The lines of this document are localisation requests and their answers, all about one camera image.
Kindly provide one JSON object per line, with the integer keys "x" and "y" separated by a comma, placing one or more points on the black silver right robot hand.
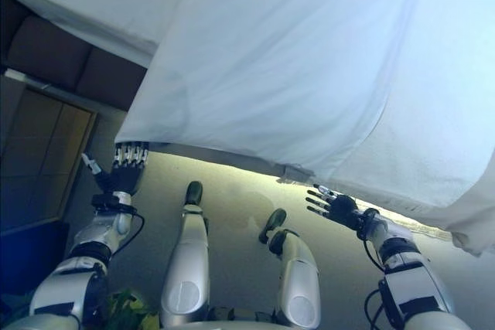
{"x": 342, "y": 208}

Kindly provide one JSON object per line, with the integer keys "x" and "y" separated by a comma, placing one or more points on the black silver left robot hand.
{"x": 121, "y": 179}

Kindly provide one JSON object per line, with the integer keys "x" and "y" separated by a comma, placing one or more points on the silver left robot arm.
{"x": 65, "y": 287}

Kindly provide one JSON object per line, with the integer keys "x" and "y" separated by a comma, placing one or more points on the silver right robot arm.
{"x": 417, "y": 287}

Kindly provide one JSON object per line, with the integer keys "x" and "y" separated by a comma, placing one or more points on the dark right robot foot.
{"x": 275, "y": 220}

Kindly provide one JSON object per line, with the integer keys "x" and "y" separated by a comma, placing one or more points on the dark robot foot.
{"x": 194, "y": 192}
{"x": 275, "y": 220}

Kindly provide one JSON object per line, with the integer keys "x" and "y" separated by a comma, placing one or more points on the dark left robot foot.
{"x": 194, "y": 192}

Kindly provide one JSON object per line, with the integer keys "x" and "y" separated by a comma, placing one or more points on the white floor mat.
{"x": 417, "y": 229}

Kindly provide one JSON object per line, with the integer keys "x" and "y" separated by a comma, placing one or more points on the wooden nightstand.
{"x": 42, "y": 152}

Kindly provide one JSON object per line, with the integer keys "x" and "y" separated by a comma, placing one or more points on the silver right robot leg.
{"x": 298, "y": 279}

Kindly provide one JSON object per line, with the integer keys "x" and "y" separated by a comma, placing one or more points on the silver robot leg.
{"x": 298, "y": 279}
{"x": 189, "y": 260}

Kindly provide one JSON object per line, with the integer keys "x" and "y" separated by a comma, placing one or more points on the silver left robot leg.
{"x": 189, "y": 260}

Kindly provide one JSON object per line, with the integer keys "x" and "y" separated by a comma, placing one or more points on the dark storage box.
{"x": 27, "y": 260}

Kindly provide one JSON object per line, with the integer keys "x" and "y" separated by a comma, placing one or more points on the green plant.
{"x": 131, "y": 308}

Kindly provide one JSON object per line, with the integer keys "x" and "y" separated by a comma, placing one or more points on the silver robot torso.
{"x": 232, "y": 322}

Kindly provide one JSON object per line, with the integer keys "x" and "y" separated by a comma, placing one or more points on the white sheeted mattress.
{"x": 116, "y": 1}

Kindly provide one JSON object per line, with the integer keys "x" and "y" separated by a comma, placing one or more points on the dark upholstered headboard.
{"x": 9, "y": 24}

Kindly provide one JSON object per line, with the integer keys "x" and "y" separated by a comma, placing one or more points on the dark wooden bed frame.
{"x": 100, "y": 75}

